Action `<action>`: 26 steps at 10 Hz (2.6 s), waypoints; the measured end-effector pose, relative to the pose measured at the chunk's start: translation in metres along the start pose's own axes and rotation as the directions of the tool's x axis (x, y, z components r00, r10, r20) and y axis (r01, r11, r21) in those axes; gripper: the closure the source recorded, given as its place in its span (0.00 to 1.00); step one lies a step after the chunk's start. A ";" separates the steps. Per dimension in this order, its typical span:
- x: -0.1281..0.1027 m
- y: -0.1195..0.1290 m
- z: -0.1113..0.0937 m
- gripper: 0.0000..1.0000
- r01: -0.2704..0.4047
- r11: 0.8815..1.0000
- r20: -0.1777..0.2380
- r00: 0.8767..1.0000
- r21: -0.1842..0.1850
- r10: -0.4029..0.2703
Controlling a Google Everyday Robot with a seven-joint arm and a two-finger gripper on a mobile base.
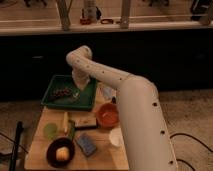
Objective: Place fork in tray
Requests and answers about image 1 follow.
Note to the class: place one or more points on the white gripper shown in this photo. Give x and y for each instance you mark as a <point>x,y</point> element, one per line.
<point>80,80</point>

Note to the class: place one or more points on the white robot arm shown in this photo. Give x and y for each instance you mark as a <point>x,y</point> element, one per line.
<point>146,137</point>

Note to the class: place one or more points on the green plastic tray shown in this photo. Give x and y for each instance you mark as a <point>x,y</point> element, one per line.
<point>78,100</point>

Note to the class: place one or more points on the dark grapes bunch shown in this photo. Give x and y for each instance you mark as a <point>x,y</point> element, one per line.
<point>59,93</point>

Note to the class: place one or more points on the clear plastic bag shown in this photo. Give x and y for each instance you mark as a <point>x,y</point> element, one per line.
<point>107,92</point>

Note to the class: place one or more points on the black rectangular block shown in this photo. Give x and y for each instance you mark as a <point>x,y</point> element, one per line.
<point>85,123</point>

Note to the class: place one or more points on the orange bowl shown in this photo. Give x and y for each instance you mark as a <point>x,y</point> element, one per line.
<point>107,115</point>

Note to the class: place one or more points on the light green cup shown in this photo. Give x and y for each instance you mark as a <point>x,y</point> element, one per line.
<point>50,131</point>

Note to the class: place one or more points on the blue sponge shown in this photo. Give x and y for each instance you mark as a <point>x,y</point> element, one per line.
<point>86,144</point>

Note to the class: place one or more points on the white cup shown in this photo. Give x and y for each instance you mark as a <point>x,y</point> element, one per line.
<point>115,137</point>

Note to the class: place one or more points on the yellow round food item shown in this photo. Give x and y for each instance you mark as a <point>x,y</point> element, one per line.
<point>62,154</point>

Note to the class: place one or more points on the black pole stand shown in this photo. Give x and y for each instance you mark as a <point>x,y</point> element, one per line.
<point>19,129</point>

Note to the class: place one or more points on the dark brown bowl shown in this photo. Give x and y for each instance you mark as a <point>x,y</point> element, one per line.
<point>54,146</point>

